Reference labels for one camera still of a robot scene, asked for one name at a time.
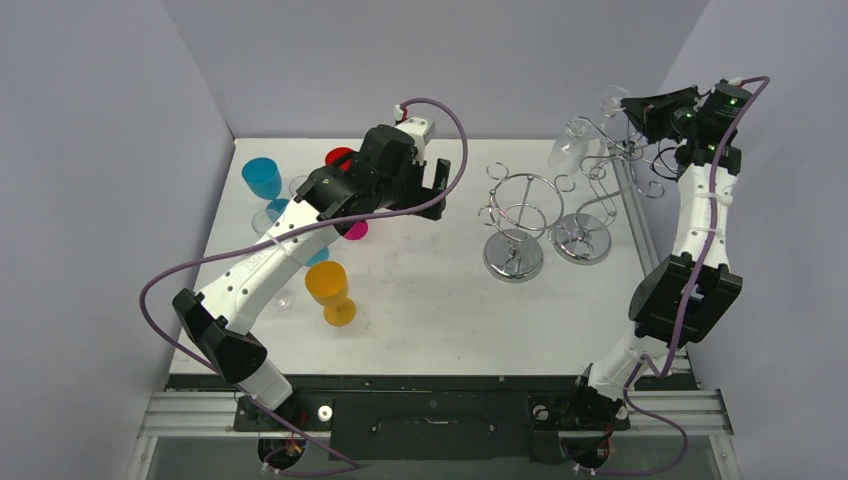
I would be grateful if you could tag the orange wine glass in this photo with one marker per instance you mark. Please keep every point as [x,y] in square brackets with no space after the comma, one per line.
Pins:
[327,283]

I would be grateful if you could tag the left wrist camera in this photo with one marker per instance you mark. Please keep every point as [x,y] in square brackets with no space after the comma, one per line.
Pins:
[421,129]

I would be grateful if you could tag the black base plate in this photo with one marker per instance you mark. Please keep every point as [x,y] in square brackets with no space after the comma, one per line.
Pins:
[449,417]

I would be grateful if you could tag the clear wine glass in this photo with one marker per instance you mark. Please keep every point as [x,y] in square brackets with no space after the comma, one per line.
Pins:
[263,220]
[295,184]

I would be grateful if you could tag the pink wine glass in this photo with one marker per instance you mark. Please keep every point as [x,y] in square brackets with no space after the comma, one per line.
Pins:
[357,231]

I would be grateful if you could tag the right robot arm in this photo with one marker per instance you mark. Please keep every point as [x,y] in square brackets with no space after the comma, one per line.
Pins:
[717,117]

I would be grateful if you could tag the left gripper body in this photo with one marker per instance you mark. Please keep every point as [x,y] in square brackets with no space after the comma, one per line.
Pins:
[408,190]

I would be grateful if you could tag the tall chrome glass rack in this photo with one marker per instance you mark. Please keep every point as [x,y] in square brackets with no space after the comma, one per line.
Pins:
[583,237]

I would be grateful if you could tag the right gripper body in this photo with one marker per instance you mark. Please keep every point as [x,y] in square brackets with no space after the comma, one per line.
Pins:
[660,113]

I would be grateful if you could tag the red wine glass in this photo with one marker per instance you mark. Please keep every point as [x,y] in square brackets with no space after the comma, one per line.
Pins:
[340,158]

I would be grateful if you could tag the chrome wine glass rack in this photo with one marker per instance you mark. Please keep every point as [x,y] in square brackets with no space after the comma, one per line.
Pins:
[513,253]

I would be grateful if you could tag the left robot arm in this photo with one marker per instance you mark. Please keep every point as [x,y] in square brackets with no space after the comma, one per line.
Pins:
[219,317]

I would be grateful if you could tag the blue wine glass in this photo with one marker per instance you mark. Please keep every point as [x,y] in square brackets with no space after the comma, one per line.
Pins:
[263,178]
[321,256]

